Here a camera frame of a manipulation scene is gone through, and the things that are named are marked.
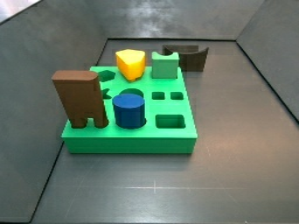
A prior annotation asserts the blue cylinder block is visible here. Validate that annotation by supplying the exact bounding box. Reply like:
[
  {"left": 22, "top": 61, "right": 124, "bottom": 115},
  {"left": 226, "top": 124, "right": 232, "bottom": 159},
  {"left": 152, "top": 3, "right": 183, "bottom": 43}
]
[{"left": 112, "top": 94, "right": 146, "bottom": 129}]

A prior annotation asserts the yellow rounded triangle block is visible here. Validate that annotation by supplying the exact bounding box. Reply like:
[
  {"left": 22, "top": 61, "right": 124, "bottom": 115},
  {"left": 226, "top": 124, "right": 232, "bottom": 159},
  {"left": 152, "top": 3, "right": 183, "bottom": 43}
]
[{"left": 116, "top": 49, "right": 146, "bottom": 81}]

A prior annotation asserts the green shape sorter board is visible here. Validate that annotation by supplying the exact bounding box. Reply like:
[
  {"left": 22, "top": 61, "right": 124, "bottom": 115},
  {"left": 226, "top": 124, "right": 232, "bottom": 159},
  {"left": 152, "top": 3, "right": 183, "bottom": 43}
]
[{"left": 62, "top": 66, "right": 198, "bottom": 153}]

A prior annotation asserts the brown two-legged block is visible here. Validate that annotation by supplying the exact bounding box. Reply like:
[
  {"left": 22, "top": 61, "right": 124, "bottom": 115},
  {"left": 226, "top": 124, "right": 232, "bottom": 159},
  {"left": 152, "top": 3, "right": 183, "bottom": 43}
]
[{"left": 51, "top": 70, "right": 108, "bottom": 129}]

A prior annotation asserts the light green notched block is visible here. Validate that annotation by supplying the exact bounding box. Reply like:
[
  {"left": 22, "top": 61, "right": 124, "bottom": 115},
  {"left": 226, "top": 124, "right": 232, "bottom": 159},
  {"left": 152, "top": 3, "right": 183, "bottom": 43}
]
[{"left": 152, "top": 52, "right": 179, "bottom": 79}]

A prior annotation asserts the dark brown arch block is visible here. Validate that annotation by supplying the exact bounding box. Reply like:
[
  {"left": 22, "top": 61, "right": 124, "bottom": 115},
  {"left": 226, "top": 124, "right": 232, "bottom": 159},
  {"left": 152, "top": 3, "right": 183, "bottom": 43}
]
[{"left": 163, "top": 45, "right": 210, "bottom": 72}]

